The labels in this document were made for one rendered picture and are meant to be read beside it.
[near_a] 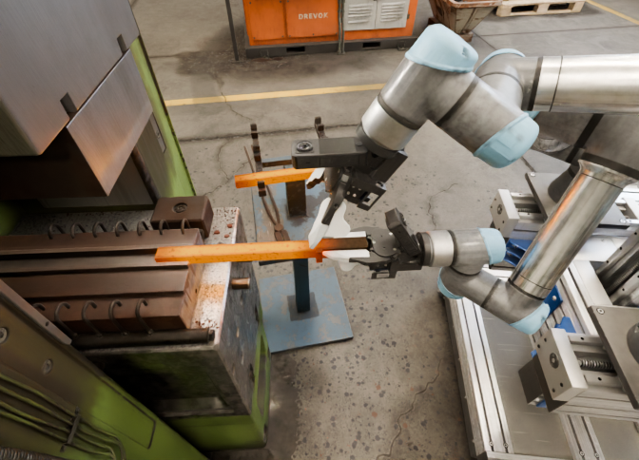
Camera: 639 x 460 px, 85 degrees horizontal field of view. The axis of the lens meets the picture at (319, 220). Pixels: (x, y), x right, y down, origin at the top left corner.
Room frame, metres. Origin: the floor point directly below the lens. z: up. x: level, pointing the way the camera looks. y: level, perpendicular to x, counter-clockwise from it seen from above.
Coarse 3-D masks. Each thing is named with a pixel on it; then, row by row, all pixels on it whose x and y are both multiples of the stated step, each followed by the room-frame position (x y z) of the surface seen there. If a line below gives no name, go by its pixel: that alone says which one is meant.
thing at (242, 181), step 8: (288, 168) 0.76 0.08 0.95; (312, 168) 0.76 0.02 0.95; (240, 176) 0.73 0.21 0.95; (248, 176) 0.73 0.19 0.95; (256, 176) 0.73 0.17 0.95; (264, 176) 0.73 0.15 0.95; (272, 176) 0.73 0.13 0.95; (280, 176) 0.73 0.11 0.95; (288, 176) 0.73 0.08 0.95; (296, 176) 0.73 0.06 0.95; (304, 176) 0.74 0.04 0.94; (240, 184) 0.70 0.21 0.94; (248, 184) 0.71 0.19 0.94; (256, 184) 0.71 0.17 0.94
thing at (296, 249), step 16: (304, 240) 0.45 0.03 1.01; (320, 240) 0.45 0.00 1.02; (336, 240) 0.45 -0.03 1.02; (352, 240) 0.45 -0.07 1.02; (160, 256) 0.42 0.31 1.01; (176, 256) 0.42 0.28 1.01; (192, 256) 0.42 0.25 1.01; (208, 256) 0.42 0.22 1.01; (224, 256) 0.42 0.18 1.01; (240, 256) 0.42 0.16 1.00; (256, 256) 0.42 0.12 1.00; (272, 256) 0.42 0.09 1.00; (288, 256) 0.43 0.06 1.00; (304, 256) 0.43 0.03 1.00; (320, 256) 0.42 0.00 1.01
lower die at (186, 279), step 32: (32, 288) 0.36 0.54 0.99; (64, 288) 0.36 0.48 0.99; (96, 288) 0.36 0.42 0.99; (128, 288) 0.36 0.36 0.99; (160, 288) 0.36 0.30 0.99; (192, 288) 0.38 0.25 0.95; (64, 320) 0.30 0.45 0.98; (96, 320) 0.30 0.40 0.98; (128, 320) 0.30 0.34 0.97; (160, 320) 0.30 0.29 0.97
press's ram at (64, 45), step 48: (0, 0) 0.32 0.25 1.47; (48, 0) 0.38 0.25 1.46; (96, 0) 0.47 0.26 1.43; (0, 48) 0.29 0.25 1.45; (48, 48) 0.34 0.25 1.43; (96, 48) 0.42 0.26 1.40; (0, 96) 0.26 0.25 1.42; (48, 96) 0.31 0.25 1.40; (0, 144) 0.25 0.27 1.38; (48, 144) 0.27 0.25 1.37
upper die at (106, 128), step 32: (128, 64) 0.48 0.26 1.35; (96, 96) 0.38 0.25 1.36; (128, 96) 0.45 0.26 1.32; (64, 128) 0.31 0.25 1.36; (96, 128) 0.35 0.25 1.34; (128, 128) 0.41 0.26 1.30; (0, 160) 0.30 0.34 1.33; (32, 160) 0.30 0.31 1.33; (64, 160) 0.30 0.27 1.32; (96, 160) 0.32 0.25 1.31; (0, 192) 0.30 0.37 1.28; (32, 192) 0.30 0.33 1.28; (64, 192) 0.30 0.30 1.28; (96, 192) 0.31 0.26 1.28
